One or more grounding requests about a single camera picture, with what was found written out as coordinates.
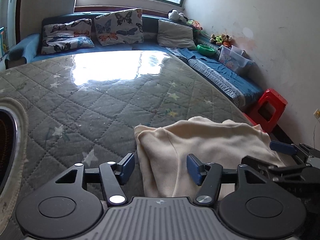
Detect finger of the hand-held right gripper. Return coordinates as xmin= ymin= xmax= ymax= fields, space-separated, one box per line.
xmin=241 ymin=156 xmax=275 ymax=171
xmin=269 ymin=141 xmax=300 ymax=156

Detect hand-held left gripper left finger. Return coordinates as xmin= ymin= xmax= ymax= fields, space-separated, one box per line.
xmin=54 ymin=152 xmax=136 ymax=207

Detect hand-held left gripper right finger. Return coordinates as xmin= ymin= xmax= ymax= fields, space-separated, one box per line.
xmin=186 ymin=154 xmax=266 ymax=207

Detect cream knit garment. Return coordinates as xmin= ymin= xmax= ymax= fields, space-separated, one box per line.
xmin=134 ymin=116 xmax=287 ymax=198

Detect red plastic stool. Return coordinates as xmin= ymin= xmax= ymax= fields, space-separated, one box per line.
xmin=242 ymin=88 xmax=288 ymax=133

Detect blue sofa blanket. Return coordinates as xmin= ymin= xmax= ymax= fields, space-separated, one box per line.
xmin=179 ymin=47 xmax=264 ymax=106

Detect clear plastic storage box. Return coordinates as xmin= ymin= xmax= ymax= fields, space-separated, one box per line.
xmin=218 ymin=45 xmax=251 ymax=76

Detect green plastic bowl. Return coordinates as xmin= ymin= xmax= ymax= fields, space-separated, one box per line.
xmin=196 ymin=44 xmax=217 ymax=57

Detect round black induction cooktop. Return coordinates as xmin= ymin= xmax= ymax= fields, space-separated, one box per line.
xmin=0 ymin=96 xmax=29 ymax=220

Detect plain grey pillow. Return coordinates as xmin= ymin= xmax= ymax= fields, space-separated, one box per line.
xmin=157 ymin=19 xmax=197 ymax=51

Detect orange pink plush toy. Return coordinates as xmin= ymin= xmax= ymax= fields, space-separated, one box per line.
xmin=187 ymin=19 xmax=203 ymax=31

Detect black white panda plush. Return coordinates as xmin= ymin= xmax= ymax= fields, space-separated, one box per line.
xmin=168 ymin=9 xmax=188 ymax=24

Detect blue corner sofa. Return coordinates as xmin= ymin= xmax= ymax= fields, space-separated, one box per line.
xmin=5 ymin=12 xmax=265 ymax=110

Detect light blue cardboard box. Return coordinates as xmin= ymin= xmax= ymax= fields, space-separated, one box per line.
xmin=0 ymin=26 xmax=9 ymax=53

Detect dark wooden door frame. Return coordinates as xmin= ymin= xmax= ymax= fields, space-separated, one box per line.
xmin=15 ymin=0 xmax=25 ymax=44

